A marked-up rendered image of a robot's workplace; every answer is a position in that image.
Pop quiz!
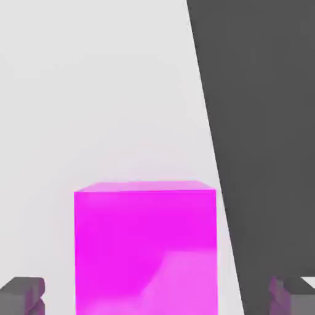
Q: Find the small magenta cube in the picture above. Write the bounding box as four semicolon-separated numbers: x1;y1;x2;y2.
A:
73;180;218;315

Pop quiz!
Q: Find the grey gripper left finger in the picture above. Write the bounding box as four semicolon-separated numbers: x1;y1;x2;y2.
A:
0;276;46;315

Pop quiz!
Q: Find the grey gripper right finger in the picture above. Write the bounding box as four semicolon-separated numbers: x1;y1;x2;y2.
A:
268;274;315;315

